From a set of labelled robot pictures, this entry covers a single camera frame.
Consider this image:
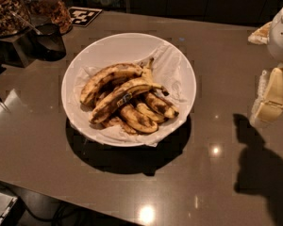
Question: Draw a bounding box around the banana with sticker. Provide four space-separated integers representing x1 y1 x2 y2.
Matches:
89 57 170 125

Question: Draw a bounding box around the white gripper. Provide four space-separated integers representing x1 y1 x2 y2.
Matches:
248 7 283 122

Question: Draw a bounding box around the middle small banana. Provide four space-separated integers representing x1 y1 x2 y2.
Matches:
136 102 166 123

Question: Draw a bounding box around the small banana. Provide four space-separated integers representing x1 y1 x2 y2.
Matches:
142 92 179 119
136 102 166 123

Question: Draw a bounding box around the black white marker tag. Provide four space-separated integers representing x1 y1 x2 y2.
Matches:
69 7 102 27

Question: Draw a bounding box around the right small banana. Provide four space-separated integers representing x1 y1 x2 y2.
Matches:
142 92 179 119

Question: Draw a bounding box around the glass jar of granola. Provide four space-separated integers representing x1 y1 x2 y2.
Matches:
24 0 72 34

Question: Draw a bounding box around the bottom dark banana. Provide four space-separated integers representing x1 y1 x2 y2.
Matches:
102 116 137 135

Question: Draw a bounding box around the black cable under table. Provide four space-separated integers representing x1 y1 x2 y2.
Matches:
22 201 95 226

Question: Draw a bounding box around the top spotted banana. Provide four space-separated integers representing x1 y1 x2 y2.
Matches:
80 63 142 105

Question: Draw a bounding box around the spotted banana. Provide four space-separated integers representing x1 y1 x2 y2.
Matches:
80 63 142 105
119 105 158 134

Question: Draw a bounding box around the lower spotted banana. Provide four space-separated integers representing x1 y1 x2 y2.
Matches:
119 105 158 134

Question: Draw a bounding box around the glass jar of cashews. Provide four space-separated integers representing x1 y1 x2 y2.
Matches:
0 0 30 38

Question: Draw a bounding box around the grey box lower left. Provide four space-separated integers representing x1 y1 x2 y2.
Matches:
0 192 18 226

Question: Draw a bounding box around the dark stand block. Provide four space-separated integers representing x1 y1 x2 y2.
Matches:
0 33 36 68

